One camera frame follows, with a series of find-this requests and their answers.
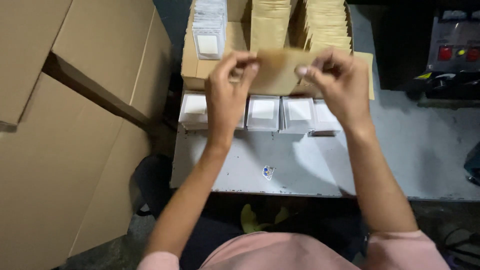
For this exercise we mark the person's right hand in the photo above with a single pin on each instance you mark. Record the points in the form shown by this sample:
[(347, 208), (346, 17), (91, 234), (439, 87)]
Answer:
[(345, 92)]

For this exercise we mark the person's left hand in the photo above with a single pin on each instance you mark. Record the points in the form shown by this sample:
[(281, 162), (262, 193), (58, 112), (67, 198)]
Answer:
[(223, 101)]

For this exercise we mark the brown paper pouch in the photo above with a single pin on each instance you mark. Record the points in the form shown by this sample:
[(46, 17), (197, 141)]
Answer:
[(279, 73)]

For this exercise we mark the stack of white sachets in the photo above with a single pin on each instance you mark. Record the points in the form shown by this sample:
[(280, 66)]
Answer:
[(298, 114), (324, 122), (263, 112), (193, 110)]

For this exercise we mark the open cardboard tray box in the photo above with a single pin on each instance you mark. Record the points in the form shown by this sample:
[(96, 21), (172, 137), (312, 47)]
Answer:
[(193, 71)]

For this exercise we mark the row of brown pouches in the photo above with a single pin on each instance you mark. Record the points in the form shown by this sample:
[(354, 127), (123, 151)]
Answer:
[(270, 26), (328, 28)]

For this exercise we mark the row of white sachets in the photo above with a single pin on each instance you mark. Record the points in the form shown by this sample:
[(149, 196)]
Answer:
[(210, 33)]

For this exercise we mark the small cartoon sticker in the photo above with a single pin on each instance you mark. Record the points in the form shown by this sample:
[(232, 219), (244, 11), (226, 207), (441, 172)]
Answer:
[(268, 173)]

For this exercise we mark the black sealing machine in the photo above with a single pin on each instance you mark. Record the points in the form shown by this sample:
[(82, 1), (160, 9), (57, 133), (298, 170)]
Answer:
[(446, 52)]

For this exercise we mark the black stool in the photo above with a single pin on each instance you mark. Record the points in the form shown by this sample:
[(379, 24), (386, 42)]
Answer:
[(152, 183)]

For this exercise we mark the large cardboard carton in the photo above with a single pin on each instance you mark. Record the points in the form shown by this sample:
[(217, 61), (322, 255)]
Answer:
[(30, 56), (56, 180), (112, 56)]

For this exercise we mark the yellow-green slipper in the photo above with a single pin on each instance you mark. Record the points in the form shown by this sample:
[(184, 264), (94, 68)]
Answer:
[(249, 221)]

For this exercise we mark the dark trousers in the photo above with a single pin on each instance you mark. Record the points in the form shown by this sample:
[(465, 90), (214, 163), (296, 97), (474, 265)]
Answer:
[(210, 240)]

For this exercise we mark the teal object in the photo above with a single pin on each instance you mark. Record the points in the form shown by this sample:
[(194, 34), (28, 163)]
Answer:
[(473, 167)]

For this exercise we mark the pink shirt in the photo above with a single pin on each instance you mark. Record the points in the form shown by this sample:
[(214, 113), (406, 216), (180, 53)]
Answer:
[(285, 253)]

